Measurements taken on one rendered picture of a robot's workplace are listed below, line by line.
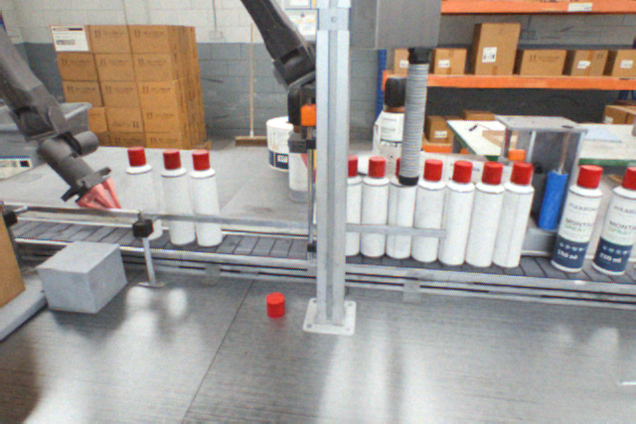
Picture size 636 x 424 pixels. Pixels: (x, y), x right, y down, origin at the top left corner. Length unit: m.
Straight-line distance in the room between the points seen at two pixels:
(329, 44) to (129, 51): 3.71
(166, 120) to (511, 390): 3.85
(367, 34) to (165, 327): 0.58
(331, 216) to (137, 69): 3.69
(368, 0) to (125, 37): 3.76
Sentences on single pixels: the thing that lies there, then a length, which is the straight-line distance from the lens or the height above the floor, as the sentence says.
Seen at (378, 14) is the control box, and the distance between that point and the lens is 0.54.
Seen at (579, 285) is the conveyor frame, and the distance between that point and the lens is 0.88.
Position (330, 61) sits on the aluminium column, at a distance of 0.56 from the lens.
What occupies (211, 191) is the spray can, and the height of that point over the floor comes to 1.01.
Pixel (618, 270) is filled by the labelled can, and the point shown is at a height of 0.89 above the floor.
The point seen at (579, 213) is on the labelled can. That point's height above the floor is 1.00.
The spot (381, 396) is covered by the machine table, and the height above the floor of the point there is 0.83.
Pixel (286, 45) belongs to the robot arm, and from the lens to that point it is 0.75.
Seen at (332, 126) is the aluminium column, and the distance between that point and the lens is 0.57.
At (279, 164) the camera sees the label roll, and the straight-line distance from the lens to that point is 1.31.
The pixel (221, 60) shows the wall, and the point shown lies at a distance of 5.42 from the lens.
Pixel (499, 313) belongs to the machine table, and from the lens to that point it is 0.82.
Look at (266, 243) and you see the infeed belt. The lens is 0.86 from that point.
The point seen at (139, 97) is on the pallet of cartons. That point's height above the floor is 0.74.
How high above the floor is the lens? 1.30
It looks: 21 degrees down
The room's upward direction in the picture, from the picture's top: straight up
